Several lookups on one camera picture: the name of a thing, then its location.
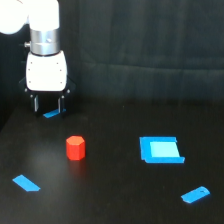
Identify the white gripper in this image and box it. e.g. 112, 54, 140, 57
19, 51, 76, 116

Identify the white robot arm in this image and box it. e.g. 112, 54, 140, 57
0, 0, 75, 114

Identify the black backdrop curtain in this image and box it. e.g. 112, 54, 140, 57
0, 0, 224, 131

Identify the blue tape strip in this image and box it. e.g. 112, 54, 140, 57
43, 109, 60, 118
13, 175, 40, 192
181, 186, 210, 204

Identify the blue tape strip front right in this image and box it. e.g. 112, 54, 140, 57
181, 186, 210, 204

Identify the blue square tape frame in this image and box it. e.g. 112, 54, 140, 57
139, 136, 185, 164

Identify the red hexagonal block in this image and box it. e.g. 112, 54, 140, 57
66, 136, 86, 161

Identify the blue tape strip front left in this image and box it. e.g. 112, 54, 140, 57
13, 175, 40, 192

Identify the blue tape strip back left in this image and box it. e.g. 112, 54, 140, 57
43, 109, 60, 118

